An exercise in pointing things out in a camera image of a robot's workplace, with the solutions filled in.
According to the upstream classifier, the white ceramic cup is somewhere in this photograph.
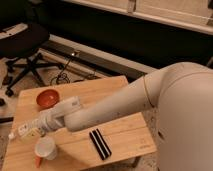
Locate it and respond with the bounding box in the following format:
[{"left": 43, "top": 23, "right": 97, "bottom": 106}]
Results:
[{"left": 34, "top": 136, "right": 57, "bottom": 160}]

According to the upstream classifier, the orange red bowl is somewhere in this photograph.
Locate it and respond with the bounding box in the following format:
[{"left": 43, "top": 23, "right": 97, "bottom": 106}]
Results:
[{"left": 36, "top": 89, "right": 60, "bottom": 109}]

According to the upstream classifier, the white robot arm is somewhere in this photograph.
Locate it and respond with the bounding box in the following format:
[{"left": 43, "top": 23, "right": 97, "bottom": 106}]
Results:
[{"left": 38, "top": 62, "right": 213, "bottom": 171}]

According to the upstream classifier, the black floor cable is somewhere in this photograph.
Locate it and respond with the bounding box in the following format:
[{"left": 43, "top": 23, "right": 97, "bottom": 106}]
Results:
[{"left": 49, "top": 49, "right": 101, "bottom": 86}]

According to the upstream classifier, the wooden table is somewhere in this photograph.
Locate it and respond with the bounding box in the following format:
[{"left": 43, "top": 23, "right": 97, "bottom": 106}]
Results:
[{"left": 2, "top": 76, "right": 157, "bottom": 171}]

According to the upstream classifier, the white toy vehicle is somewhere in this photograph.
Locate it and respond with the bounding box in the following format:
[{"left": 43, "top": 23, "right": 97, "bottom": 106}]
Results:
[{"left": 8, "top": 120, "right": 45, "bottom": 140}]

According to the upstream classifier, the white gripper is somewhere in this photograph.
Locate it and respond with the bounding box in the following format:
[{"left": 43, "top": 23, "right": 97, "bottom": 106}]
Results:
[{"left": 38, "top": 96, "right": 82, "bottom": 132}]

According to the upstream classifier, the black office chair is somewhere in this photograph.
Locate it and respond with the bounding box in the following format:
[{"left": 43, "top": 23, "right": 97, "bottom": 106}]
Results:
[{"left": 0, "top": 0, "right": 63, "bottom": 97}]

